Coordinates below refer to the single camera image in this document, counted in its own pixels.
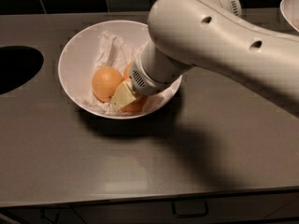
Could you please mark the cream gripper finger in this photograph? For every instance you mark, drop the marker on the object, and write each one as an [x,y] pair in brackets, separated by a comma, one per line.
[124,95]

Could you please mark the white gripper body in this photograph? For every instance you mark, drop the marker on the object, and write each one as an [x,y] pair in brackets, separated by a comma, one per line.
[144,80]

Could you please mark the orange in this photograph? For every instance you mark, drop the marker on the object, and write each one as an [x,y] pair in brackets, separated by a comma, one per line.
[105,81]
[136,106]
[126,71]

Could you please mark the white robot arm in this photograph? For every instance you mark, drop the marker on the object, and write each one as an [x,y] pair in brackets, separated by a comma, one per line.
[210,34]

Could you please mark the white ceramic bowl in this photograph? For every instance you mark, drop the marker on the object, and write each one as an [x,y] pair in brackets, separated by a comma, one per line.
[76,63]

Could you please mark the white crumpled paper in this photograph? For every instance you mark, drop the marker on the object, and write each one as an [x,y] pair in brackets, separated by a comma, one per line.
[115,52]

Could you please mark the black drawer handle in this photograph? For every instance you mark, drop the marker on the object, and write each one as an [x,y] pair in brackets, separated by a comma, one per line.
[189,209]
[49,216]

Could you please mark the left black drawer handle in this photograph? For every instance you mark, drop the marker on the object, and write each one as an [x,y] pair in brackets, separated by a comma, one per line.
[49,216]

